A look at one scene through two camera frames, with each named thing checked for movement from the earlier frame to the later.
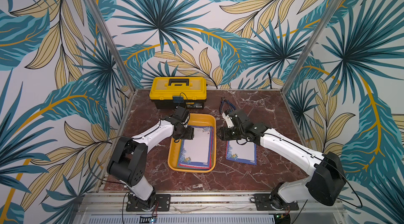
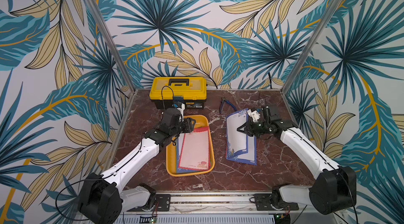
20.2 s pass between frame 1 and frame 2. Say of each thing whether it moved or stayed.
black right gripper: moved
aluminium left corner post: stayed
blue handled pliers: stayed
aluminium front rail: stayed
